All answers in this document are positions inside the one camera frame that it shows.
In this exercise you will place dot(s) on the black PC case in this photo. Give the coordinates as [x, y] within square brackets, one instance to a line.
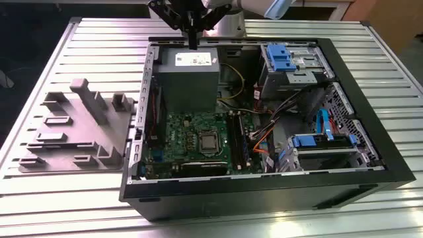
[232, 198]

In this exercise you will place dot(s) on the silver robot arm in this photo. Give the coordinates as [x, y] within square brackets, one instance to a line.
[232, 24]

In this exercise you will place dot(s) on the grey parts rack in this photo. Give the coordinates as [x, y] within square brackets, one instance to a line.
[86, 129]

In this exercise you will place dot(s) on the green motherboard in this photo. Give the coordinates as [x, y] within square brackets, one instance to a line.
[181, 138]

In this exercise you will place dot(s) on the blue drive bay latch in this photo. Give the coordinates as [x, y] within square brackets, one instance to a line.
[278, 53]

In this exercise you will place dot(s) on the blue VGA port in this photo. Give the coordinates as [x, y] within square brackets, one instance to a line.
[144, 171]

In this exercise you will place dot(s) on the black RAM slot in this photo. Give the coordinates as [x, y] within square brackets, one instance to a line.
[234, 140]
[240, 114]

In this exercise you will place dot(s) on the brown wooden cabinet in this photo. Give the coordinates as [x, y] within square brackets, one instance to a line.
[390, 19]

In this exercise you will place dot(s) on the hard disk in blue carrier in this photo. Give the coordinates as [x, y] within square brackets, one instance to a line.
[309, 141]

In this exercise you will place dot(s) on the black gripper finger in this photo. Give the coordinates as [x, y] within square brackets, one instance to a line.
[169, 15]
[212, 19]

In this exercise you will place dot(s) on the metal drive cage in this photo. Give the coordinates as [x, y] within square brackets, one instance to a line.
[298, 79]

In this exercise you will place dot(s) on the silver CPU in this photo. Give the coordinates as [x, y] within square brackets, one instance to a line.
[209, 141]

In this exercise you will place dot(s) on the black graphics card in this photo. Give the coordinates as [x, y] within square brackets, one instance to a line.
[202, 168]

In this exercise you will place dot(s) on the grey power supply unit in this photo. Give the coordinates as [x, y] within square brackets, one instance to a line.
[189, 86]

